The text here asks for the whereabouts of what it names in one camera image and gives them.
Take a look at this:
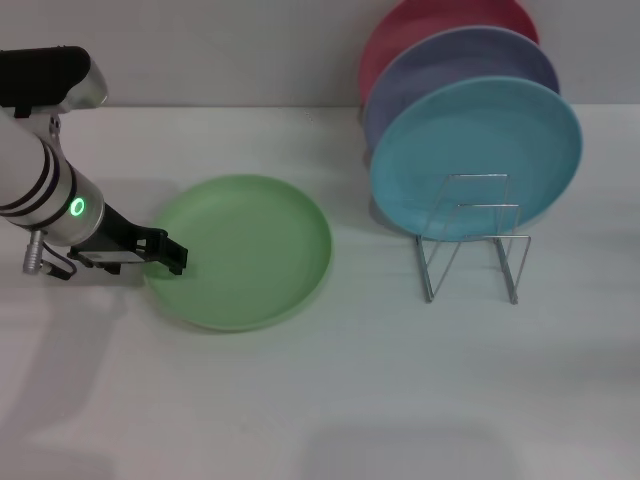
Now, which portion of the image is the metal wire plate rack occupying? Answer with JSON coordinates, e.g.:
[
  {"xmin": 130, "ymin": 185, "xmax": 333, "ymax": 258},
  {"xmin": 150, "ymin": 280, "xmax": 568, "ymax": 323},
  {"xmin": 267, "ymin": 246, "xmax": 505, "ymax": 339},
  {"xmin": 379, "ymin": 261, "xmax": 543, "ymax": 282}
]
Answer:
[{"xmin": 414, "ymin": 173, "xmax": 532, "ymax": 305}]

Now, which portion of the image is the thin left wrist cable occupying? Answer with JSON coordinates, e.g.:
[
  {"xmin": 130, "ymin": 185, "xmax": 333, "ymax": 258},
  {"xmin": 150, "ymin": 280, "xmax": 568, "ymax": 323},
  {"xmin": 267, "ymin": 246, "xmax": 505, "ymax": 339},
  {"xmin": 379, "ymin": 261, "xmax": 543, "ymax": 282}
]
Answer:
[{"xmin": 42, "ymin": 244, "xmax": 77, "ymax": 281}]

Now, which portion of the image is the red plastic plate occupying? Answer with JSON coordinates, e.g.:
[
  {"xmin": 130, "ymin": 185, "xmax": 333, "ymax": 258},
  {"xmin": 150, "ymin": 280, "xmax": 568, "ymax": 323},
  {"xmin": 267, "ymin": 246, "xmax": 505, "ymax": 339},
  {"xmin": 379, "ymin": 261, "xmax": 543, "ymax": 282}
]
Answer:
[{"xmin": 358, "ymin": 0, "xmax": 541, "ymax": 119}]

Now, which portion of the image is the green plastic plate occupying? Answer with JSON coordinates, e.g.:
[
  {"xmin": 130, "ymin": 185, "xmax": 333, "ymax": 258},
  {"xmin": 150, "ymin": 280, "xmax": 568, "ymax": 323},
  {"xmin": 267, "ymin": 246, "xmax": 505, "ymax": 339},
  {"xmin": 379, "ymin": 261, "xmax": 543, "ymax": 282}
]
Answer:
[{"xmin": 143, "ymin": 173, "xmax": 334, "ymax": 332}]

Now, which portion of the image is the purple plastic plate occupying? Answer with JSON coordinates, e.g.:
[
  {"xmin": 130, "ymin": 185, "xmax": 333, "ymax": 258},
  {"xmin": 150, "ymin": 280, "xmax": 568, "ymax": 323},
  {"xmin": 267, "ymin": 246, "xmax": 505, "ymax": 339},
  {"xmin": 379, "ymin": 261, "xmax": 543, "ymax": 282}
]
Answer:
[{"xmin": 363, "ymin": 25, "xmax": 561, "ymax": 151}]

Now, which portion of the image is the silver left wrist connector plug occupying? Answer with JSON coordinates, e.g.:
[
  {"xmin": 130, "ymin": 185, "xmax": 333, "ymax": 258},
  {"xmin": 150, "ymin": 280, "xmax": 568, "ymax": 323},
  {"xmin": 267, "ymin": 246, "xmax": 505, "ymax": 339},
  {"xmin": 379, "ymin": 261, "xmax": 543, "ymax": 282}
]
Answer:
[{"xmin": 22, "ymin": 229, "xmax": 47, "ymax": 275}]

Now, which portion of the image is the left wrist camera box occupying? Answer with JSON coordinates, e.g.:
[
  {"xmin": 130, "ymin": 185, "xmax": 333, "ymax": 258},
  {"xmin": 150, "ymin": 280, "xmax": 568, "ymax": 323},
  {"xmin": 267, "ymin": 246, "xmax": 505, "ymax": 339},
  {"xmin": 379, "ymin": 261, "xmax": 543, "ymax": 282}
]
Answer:
[{"xmin": 0, "ymin": 46, "xmax": 109, "ymax": 119}]

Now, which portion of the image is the light blue plastic plate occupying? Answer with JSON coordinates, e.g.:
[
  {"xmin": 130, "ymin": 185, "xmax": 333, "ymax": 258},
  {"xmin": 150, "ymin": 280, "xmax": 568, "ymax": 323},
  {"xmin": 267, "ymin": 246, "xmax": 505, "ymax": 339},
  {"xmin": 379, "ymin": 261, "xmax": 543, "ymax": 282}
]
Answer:
[{"xmin": 369, "ymin": 75, "xmax": 584, "ymax": 236}]

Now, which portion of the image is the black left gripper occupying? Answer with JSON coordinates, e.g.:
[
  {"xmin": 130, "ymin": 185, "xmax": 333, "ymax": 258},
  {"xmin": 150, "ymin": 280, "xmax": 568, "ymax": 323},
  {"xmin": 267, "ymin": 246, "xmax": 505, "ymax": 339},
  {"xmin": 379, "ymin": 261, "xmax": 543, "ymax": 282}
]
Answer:
[{"xmin": 67, "ymin": 202, "xmax": 190, "ymax": 277}]

